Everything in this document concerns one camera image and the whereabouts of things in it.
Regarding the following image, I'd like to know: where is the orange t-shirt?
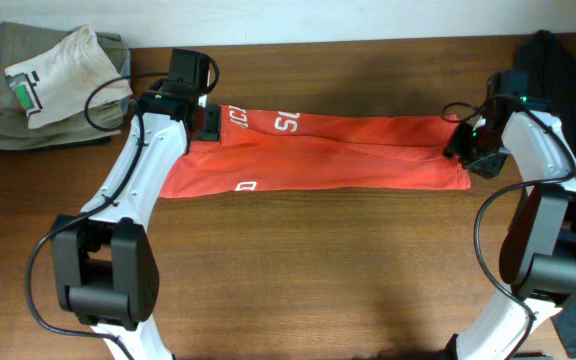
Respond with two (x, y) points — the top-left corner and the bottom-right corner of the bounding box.
(160, 105), (471, 199)

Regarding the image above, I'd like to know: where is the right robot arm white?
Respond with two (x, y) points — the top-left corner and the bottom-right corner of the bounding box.
(443, 70), (576, 360)

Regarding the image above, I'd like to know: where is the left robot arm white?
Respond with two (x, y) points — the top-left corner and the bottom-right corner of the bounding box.
(40, 49), (220, 359)

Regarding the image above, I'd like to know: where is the white folded t-shirt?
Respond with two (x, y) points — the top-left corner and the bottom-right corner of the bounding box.
(4, 26), (132, 129)

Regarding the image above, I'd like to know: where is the olive folded garment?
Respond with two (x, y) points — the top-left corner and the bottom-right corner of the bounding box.
(0, 22), (132, 151)

